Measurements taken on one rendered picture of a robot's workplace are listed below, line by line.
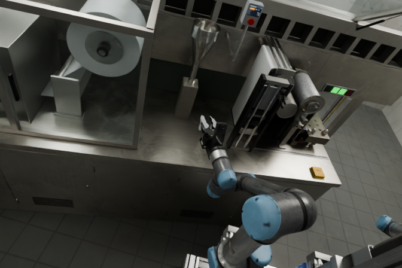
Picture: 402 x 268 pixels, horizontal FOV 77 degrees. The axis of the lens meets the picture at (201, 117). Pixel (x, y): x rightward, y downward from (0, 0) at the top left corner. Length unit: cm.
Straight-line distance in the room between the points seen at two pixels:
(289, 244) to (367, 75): 151
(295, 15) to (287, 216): 119
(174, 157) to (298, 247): 155
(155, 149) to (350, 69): 141
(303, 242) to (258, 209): 191
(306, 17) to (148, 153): 119
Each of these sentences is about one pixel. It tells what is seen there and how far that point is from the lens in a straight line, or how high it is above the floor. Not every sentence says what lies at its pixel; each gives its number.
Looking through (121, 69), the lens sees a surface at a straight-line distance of 111.
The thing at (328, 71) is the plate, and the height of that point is 131.
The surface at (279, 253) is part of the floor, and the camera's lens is 249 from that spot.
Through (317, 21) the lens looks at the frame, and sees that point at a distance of 174.
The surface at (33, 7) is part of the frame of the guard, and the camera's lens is 108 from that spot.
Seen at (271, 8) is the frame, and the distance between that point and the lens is 161.
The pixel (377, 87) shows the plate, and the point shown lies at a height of 128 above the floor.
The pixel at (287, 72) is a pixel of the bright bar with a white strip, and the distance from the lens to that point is 140.
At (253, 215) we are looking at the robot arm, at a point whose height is 141.
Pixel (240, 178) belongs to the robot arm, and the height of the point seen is 115.
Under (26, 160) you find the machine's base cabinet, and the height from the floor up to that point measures 73.
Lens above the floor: 205
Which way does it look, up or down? 42 degrees down
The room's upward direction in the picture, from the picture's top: 20 degrees clockwise
